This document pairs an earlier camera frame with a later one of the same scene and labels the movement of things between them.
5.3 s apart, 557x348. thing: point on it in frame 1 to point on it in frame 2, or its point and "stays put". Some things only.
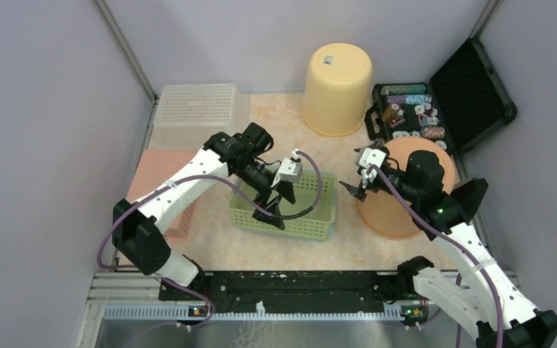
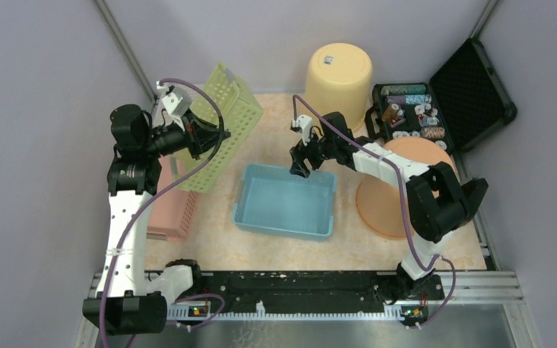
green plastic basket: x=317 y=225 to x=225 y=102
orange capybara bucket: x=389 y=212 stays put
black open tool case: x=463 y=101 stays put
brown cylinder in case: x=390 y=112 stays put
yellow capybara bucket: x=337 y=89 stays put
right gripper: x=360 y=192 to x=298 y=153
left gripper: x=284 y=188 to x=200 y=136
